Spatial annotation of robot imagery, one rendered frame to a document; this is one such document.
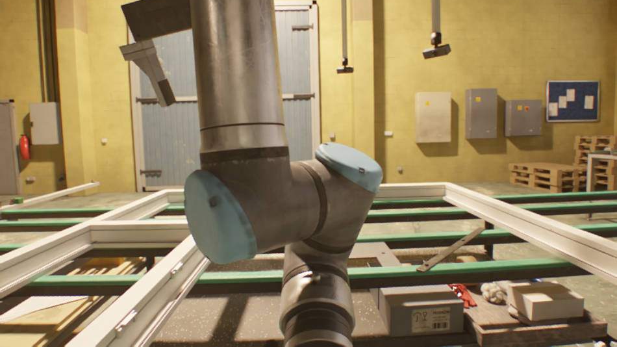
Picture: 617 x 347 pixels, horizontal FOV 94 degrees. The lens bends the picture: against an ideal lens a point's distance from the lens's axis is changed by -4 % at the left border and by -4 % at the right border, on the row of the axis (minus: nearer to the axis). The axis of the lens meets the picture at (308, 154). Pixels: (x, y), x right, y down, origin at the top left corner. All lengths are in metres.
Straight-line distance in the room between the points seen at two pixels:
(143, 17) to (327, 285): 0.43
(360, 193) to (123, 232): 0.92
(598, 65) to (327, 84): 6.35
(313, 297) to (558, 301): 0.98
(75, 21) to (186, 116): 2.90
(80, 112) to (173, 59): 2.20
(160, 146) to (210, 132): 6.96
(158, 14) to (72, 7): 7.71
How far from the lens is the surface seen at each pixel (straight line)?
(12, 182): 9.32
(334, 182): 0.34
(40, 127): 8.49
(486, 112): 7.64
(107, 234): 1.19
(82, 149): 7.74
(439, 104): 7.16
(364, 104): 6.43
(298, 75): 6.69
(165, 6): 0.48
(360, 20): 6.78
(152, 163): 7.37
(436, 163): 7.37
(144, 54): 0.52
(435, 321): 1.10
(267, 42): 0.31
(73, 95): 7.85
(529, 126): 8.23
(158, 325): 0.66
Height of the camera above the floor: 1.21
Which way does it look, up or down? 4 degrees down
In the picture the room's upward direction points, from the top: 1 degrees counter-clockwise
